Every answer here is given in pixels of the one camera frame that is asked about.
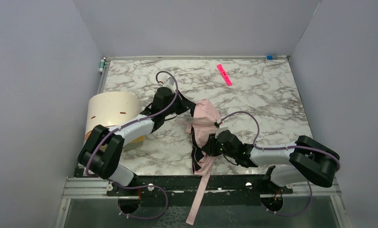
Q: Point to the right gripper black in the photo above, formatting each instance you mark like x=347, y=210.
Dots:
x=210, y=148

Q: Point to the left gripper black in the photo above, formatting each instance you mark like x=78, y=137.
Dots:
x=183, y=103

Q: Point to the pink folding umbrella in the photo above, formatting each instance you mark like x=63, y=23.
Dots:
x=203, y=124

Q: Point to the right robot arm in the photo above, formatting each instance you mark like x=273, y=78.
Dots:
x=303, y=160

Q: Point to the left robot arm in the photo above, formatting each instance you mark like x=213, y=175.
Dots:
x=102, y=150

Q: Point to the cream cylindrical umbrella bin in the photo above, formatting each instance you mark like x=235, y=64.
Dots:
x=111, y=109

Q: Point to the pink highlighter marker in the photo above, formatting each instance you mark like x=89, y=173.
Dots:
x=224, y=75

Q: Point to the green white marker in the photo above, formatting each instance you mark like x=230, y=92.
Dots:
x=101, y=68

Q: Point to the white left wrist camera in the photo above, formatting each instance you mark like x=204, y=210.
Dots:
x=169, y=83

